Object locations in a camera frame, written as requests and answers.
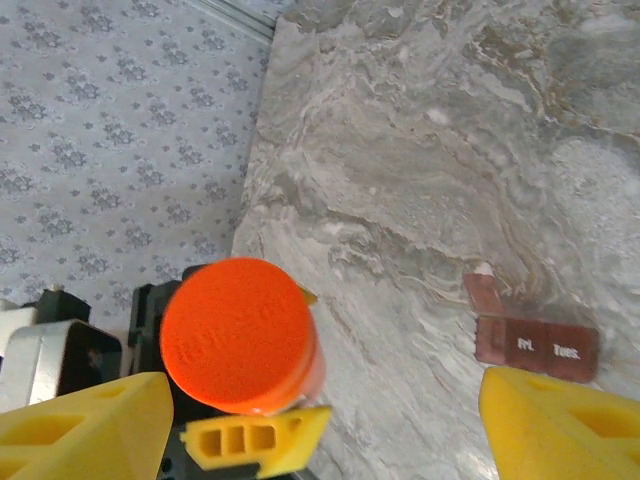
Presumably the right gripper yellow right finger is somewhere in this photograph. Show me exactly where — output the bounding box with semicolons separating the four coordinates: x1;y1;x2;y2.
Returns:
478;367;640;480

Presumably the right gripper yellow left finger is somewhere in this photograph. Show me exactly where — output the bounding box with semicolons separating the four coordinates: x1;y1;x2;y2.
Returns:
0;371;175;480

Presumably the orange pill bottle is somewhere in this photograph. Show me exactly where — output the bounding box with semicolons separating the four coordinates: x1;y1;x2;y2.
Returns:
294;329;329;415

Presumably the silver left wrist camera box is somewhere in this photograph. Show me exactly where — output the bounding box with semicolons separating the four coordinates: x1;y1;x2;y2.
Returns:
0;298;125;407

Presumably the aluminium frame post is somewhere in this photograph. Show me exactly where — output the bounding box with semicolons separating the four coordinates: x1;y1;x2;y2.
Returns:
192;0;280;42

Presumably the brown weekly pill organizer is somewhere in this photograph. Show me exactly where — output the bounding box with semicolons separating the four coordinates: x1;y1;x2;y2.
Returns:
460;272;601;385

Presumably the orange bottle cap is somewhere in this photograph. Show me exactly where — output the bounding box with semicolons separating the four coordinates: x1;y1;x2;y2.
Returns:
159;257;317;416

